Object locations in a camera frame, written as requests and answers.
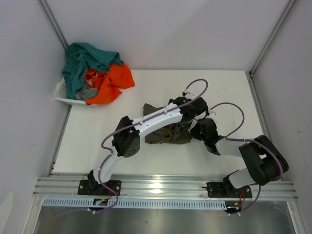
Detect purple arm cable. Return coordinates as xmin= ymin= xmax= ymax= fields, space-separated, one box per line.
xmin=210 ymin=102 xmax=286 ymax=216
xmin=52 ymin=79 xmax=210 ymax=217

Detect olive green shorts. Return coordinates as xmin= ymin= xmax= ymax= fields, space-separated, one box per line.
xmin=141 ymin=98 xmax=193 ymax=145

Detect white plastic laundry basket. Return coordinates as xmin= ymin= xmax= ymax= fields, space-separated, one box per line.
xmin=52 ymin=77 xmax=86 ymax=106

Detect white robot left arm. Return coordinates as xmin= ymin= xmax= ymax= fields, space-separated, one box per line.
xmin=88 ymin=97 xmax=209 ymax=195

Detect aluminium mounting rail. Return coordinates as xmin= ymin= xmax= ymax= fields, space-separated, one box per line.
xmin=33 ymin=174 xmax=298 ymax=201

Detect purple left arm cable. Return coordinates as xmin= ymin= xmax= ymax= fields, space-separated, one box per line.
xmin=52 ymin=79 xmax=210 ymax=217

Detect teal shorts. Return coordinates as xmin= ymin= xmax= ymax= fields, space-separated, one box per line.
xmin=62 ymin=42 xmax=124 ymax=99

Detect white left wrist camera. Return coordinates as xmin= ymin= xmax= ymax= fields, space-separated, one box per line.
xmin=182 ymin=89 xmax=194 ymax=96

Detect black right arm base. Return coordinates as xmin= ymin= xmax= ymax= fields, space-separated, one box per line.
xmin=202 ymin=182 xmax=253 ymax=198

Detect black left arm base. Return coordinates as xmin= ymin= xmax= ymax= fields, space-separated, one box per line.
xmin=78 ymin=179 xmax=121 ymax=196

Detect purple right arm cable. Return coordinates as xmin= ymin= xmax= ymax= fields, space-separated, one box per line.
xmin=210 ymin=102 xmax=286 ymax=216

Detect white slotted cable duct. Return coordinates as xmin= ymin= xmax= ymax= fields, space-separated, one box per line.
xmin=42 ymin=197 xmax=234 ymax=210

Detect grey shorts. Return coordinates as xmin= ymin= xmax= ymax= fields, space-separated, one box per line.
xmin=75 ymin=84 xmax=99 ymax=101

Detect orange shorts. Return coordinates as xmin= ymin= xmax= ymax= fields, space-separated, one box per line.
xmin=84 ymin=64 xmax=135 ymax=105

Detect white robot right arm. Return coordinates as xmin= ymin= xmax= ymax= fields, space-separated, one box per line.
xmin=190 ymin=118 xmax=289 ymax=197

